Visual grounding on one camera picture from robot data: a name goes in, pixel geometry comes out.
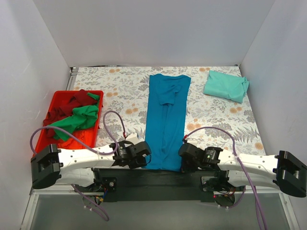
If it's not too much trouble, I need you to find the blue t shirt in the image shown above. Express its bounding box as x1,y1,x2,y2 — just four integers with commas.
145,74,191,172

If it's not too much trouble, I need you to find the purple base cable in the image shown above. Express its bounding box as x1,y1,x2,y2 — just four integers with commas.
71,184,110,221
215,185,247,208

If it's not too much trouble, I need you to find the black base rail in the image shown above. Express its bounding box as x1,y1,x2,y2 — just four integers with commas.
91,167,243,203

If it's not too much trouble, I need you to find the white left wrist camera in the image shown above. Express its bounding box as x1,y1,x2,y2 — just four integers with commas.
125,132,139,144

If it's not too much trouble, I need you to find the folded mint green t shirt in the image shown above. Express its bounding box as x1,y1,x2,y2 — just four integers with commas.
203,70,249,103

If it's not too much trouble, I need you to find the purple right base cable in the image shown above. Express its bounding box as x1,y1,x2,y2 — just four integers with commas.
215,185,247,208

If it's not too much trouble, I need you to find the floral patterned table mat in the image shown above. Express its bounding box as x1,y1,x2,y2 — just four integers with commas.
73,66,266,156

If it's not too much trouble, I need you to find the dark red t shirt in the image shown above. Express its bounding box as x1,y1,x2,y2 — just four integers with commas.
43,90,97,126

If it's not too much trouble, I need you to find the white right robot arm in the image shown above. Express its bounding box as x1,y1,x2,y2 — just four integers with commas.
178,143,307,198

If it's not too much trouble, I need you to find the red plastic bin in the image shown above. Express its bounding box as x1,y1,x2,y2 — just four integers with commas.
35,91,104,152

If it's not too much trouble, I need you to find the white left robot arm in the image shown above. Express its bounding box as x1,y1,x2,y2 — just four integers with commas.
31,141,151,192

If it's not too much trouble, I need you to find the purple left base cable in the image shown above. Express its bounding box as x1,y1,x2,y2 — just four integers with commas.
71,184,110,221

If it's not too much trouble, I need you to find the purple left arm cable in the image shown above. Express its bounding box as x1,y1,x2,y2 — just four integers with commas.
30,110,128,155

